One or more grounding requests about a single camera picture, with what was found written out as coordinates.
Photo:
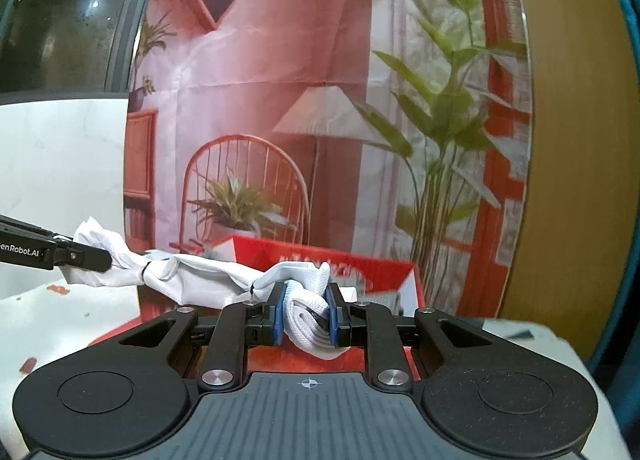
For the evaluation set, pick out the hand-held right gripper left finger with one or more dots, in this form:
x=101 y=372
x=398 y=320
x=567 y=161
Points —
x=279 y=312

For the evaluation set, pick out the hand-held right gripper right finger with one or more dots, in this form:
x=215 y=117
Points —
x=332 y=315

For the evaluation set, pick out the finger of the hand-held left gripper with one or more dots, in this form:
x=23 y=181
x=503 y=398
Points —
x=82 y=256

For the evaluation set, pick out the red cardboard box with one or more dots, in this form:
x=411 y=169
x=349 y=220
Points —
x=310 y=252

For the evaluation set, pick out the white sock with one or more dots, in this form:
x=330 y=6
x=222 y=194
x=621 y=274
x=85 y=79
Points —
x=200 y=275

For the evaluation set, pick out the white printed tablecloth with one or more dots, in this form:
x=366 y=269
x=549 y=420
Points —
x=50 y=320

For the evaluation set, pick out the white marble board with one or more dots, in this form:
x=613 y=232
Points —
x=60 y=165

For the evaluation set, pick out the dark glass window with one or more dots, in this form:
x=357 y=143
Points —
x=65 y=15

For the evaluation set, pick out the printed room-scene wall poster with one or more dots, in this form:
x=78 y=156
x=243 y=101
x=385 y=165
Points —
x=280 y=65

